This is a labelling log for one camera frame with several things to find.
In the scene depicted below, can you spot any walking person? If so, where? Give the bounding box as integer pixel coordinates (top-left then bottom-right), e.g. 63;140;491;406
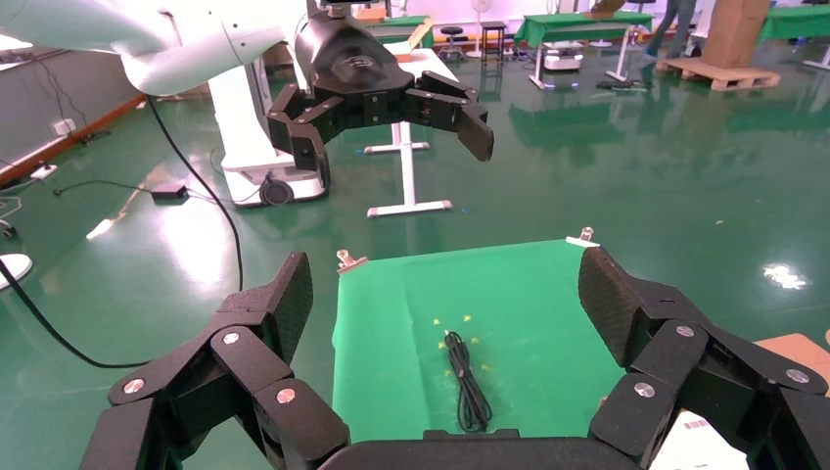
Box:
643;0;700;60

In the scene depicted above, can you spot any white low mobile robot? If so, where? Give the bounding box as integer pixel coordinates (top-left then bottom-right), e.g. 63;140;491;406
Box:
542;41;585;71

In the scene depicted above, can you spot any wooden pallet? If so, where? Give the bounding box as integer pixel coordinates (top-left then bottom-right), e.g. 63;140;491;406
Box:
655;57;782;92

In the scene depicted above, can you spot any black square stool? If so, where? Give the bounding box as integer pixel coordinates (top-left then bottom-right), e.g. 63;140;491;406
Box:
480;21;508;64

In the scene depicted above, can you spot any white printed instruction sheet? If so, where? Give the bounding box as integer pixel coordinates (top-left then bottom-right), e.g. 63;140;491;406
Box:
650;408;754;470

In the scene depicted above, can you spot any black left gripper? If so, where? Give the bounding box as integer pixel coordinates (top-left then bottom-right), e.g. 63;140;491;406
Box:
265;14;496;194

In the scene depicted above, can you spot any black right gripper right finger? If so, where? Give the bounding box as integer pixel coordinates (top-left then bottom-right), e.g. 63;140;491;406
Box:
576;246;830;470

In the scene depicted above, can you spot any metal binder clip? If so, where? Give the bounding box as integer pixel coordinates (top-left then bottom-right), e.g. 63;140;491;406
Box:
336;249;370;276
565;226;601;249

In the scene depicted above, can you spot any green covered table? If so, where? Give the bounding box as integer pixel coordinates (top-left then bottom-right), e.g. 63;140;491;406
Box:
757;5;830;71
515;11;654;91

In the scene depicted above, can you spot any flat black floor item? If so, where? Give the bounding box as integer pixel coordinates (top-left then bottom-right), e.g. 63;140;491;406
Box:
595;78;650;93

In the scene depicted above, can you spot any green table cloth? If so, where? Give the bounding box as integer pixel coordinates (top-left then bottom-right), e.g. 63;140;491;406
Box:
332;240;627;443

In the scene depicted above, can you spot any tall cardboard box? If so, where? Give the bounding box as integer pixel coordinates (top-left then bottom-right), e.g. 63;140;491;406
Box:
702;0;773;70

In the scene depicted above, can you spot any black round stool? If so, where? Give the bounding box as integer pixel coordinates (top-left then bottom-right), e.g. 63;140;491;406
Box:
439;25;466;63

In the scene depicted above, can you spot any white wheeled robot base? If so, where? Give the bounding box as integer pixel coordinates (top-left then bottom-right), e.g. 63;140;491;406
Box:
207;58;327;208

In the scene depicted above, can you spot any white desk with legs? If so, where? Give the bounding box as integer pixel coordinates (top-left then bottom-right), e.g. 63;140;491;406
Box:
362;41;462;219

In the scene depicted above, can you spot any white standing fan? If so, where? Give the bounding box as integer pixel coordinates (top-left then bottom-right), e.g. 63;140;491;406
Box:
468;0;495;60

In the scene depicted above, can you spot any black power adapter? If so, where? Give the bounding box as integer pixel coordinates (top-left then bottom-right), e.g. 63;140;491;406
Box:
53;179;190;201

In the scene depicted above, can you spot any brown cardboard carton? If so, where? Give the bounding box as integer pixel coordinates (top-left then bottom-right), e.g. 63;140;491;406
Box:
395;18;436;65

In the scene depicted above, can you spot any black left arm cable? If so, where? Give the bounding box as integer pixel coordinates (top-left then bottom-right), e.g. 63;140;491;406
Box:
0;95;245;370

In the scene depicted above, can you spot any flat cardboard sheet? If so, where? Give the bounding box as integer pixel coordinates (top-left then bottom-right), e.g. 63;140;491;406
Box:
581;0;627;21

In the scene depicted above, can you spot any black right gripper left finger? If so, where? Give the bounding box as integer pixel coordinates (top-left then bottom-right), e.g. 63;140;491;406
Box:
80;251;351;470

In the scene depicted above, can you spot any white round floor stand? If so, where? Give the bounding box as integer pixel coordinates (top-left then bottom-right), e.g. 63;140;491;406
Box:
0;253;33;291

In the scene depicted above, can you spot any black data cable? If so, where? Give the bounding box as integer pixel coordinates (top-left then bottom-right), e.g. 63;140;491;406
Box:
442;330;494;435

